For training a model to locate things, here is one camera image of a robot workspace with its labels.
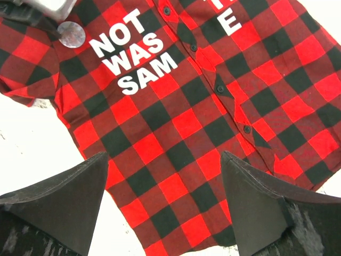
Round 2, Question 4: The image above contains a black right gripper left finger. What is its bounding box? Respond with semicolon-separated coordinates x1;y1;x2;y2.
1;153;108;255

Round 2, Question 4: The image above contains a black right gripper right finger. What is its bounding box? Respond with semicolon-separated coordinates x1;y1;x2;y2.
221;151;340;255

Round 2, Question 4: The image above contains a red black plaid shirt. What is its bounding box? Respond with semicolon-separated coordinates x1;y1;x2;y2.
1;0;340;255

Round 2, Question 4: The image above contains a clear round sticker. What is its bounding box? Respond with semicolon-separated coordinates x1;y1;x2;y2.
57;21;86;49

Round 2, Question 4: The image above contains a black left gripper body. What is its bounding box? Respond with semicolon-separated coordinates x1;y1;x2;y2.
1;2;60;37

